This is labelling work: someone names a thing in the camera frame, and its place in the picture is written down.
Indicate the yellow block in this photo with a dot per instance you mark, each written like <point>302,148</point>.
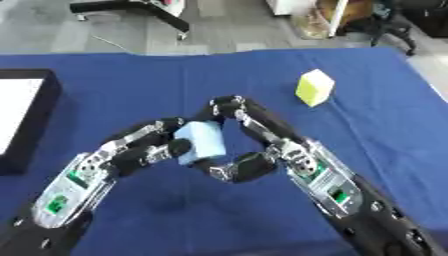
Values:
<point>314,87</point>

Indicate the black wheeled stand base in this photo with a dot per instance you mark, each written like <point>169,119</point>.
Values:
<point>140,11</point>

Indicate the black chair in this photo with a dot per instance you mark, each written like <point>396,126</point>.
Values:
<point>402,23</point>

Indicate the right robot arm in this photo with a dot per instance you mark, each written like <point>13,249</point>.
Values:
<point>361,206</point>

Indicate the black box white inside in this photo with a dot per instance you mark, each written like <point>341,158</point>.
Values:
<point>23,116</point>

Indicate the white cabinet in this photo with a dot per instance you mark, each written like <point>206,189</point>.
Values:
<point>306,13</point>

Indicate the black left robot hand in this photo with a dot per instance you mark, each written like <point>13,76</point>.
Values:
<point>140,156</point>

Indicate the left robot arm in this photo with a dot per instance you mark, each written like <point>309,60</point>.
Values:
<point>58,203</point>

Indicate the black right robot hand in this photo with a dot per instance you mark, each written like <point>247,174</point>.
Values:
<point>265,123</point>

